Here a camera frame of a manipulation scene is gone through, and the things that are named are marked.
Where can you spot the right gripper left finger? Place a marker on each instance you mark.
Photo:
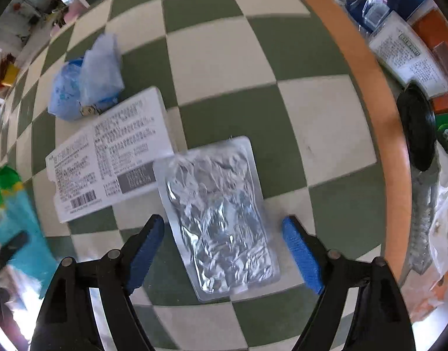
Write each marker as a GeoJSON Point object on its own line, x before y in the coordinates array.
{"type": "Point", "coordinates": [67, 321]}

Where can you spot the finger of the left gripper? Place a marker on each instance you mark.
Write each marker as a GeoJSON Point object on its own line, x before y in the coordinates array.
{"type": "Point", "coordinates": [14, 245]}

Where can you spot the teal green snack bag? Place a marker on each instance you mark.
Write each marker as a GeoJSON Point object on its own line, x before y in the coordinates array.
{"type": "Point", "coordinates": [20, 227]}

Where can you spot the white medicine box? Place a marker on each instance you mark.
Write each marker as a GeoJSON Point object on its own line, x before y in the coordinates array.
{"type": "Point", "coordinates": [111, 159]}

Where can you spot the light blue wrapper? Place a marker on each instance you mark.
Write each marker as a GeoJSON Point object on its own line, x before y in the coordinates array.
{"type": "Point", "coordinates": [88, 85]}

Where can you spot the silver foil blister pack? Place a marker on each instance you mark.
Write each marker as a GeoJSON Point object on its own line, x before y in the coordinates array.
{"type": "Point", "coordinates": [215, 208]}

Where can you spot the orange snack packet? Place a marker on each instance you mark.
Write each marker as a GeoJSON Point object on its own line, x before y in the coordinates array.
{"type": "Point", "coordinates": [424, 293]}

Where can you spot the yellow bin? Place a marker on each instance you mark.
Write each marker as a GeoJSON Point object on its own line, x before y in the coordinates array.
{"type": "Point", "coordinates": [8, 74]}

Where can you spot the black round lid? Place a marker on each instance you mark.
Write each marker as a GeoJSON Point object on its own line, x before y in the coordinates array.
{"type": "Point", "coordinates": [418, 124]}

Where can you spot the white printed leaflet box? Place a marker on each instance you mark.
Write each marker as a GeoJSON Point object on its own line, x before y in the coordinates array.
{"type": "Point", "coordinates": [407, 57]}

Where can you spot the green white checkered mat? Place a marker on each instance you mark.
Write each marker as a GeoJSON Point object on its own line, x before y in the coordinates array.
{"type": "Point", "coordinates": [291, 75]}

